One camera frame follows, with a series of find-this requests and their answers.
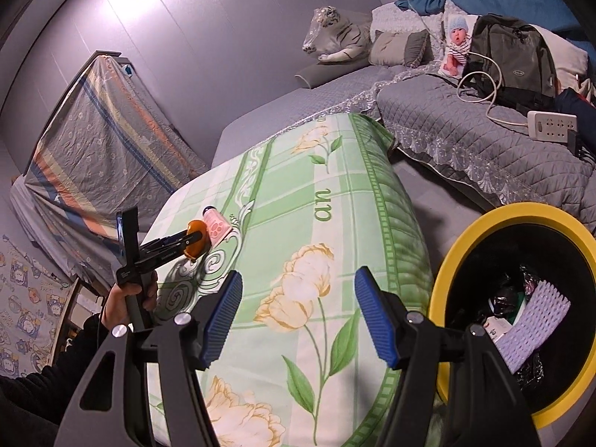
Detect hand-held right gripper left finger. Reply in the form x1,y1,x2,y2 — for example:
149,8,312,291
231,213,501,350
56,270,244,447

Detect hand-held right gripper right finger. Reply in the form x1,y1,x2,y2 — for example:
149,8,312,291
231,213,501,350
354,266,543,447

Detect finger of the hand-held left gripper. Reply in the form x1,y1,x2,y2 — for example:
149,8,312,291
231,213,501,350
153,241,202,264
142,229,196,248

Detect orange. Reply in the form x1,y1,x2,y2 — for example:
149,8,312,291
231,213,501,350
185,219,208,259

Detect yellow rimmed trash bin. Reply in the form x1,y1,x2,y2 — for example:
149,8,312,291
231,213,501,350
427,202,596,430

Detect white milk carton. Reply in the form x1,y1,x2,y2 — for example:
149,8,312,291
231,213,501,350
483,316,514,343

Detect pale blue foam fruit net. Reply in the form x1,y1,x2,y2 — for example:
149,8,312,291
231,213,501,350
494,280,571,374

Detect person's left forearm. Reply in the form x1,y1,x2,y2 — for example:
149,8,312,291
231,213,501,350
0,314,112,447

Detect person's left hand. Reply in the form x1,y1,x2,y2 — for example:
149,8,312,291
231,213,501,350
101,272,159,329

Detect pink hand cream tube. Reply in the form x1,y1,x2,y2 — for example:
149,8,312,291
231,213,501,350
202,205,232,247

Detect cartoon printed cloth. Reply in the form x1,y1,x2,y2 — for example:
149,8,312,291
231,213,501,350
0,235,80,375

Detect striped cloth covered furniture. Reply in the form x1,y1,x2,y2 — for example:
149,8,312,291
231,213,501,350
9,51,210,285

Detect green floral tablecloth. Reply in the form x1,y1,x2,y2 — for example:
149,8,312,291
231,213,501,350
140,112,436,447

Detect black bin liner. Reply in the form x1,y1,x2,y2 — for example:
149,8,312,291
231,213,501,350
446,221,596,413

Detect flat grey bolster cushion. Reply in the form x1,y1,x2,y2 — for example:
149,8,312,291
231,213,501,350
294,61,368,89

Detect white power strip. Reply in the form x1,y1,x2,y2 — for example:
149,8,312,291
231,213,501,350
527,111,578,141

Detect white plush tiger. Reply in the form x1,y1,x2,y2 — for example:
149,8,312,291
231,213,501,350
302,6,373,63

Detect grey square cushion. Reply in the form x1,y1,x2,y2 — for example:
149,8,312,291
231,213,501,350
369,29,430,68

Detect baby photo print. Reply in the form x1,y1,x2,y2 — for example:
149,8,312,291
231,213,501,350
440,13,478,77

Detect dark grey backpack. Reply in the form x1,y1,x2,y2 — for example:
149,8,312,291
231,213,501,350
462,14,558,105

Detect dark clothing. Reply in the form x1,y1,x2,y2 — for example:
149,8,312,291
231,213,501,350
554,77,596,119

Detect white pillow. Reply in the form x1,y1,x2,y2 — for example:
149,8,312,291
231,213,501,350
531,25,590,91

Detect thick white power cable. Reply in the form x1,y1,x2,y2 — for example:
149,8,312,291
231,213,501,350
456,53,532,126

